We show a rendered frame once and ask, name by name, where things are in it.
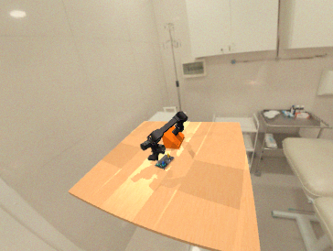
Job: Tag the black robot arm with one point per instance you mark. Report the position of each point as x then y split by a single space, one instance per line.
178 121

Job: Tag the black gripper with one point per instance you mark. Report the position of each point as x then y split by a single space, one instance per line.
154 156

